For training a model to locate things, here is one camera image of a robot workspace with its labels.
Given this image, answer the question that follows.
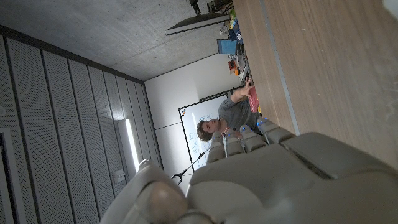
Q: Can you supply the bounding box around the whiteboard with black frame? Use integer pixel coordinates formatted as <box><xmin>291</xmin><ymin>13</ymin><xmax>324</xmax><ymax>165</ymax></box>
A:
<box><xmin>178</xmin><ymin>91</ymin><xmax>233</xmax><ymax>172</ymax></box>

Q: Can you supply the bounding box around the long ceiling light strip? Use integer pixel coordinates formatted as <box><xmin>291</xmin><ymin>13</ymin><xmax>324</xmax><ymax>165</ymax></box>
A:
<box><xmin>124</xmin><ymin>118</ymin><xmax>140</xmax><ymax>172</ymax></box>

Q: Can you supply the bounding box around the blue box on desk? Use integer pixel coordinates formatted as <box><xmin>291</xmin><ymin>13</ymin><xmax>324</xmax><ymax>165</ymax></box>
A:
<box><xmin>228</xmin><ymin>19</ymin><xmax>244</xmax><ymax>44</ymax></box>

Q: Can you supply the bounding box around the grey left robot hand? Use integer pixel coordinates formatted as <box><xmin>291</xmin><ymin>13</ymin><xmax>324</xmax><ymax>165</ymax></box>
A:
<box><xmin>99</xmin><ymin>117</ymin><xmax>398</xmax><ymax>224</ymax></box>

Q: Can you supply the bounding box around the man in grey shirt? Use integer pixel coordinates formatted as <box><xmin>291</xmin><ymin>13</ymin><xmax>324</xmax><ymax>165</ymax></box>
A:
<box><xmin>196</xmin><ymin>77</ymin><xmax>261</xmax><ymax>143</ymax></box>

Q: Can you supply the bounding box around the black grabber stick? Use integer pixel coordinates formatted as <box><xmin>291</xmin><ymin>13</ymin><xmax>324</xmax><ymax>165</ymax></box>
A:
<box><xmin>171</xmin><ymin>146</ymin><xmax>212</xmax><ymax>185</ymax></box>

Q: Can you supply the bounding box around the dark computer monitor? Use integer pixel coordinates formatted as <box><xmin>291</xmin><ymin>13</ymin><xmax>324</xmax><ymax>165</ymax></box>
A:
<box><xmin>164</xmin><ymin>12</ymin><xmax>231</xmax><ymax>36</ymax></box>

